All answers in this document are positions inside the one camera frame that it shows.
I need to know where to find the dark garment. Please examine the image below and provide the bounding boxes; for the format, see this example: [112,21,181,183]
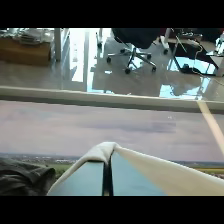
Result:
[0,156,57,197]

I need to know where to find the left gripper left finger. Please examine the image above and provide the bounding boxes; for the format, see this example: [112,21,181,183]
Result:
[48,160,106,197]

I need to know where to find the black office chair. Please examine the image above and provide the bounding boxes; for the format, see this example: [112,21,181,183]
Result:
[105,28,162,75]

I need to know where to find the beige garment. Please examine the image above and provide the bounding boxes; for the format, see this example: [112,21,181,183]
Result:
[46,141,224,197]

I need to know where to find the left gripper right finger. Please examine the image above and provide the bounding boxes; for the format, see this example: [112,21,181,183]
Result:
[111,151,168,197]

